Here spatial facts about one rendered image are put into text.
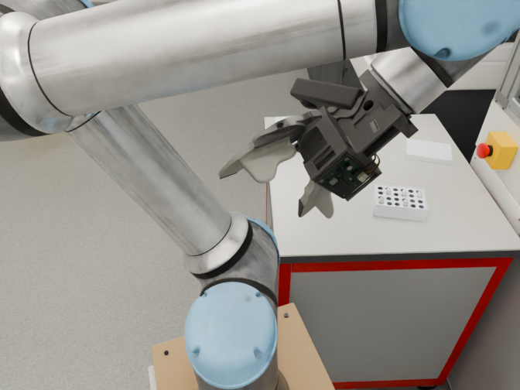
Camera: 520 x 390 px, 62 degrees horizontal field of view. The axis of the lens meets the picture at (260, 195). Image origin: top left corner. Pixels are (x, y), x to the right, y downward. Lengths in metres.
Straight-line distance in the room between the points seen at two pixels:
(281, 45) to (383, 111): 0.19
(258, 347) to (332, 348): 0.83
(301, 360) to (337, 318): 0.46
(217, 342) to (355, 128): 0.30
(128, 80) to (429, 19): 0.20
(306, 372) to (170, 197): 0.39
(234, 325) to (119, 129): 0.27
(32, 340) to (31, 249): 0.51
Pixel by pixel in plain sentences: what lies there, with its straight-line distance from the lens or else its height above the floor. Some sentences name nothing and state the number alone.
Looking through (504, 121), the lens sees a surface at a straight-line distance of 1.29.
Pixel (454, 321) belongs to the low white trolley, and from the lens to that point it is 1.37.
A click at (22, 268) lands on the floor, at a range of 2.23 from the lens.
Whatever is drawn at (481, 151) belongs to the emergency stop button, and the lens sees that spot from 1.23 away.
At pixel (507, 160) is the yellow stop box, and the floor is 0.87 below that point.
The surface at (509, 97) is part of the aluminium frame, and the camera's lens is 1.28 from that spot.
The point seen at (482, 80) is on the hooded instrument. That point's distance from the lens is 1.72.
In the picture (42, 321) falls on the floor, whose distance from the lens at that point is 2.00.
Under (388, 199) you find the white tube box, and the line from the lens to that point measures 1.14.
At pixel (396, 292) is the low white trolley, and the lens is 1.19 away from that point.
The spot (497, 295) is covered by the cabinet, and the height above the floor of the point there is 0.55.
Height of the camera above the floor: 1.50
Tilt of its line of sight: 40 degrees down
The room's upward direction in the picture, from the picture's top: straight up
